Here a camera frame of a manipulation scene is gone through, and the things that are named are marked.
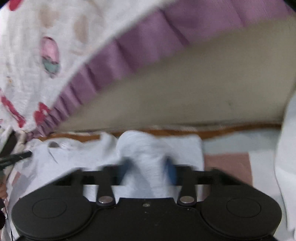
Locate light grey garment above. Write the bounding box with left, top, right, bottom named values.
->
left=3, top=131, right=204, bottom=240

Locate checked white red grey sheet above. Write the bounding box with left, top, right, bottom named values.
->
left=0, top=129, right=296, bottom=241

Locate beige mattress side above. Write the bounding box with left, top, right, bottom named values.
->
left=58, top=15, right=295, bottom=131

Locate white bear-print fleece blanket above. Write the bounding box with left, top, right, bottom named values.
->
left=1, top=1, right=292, bottom=137

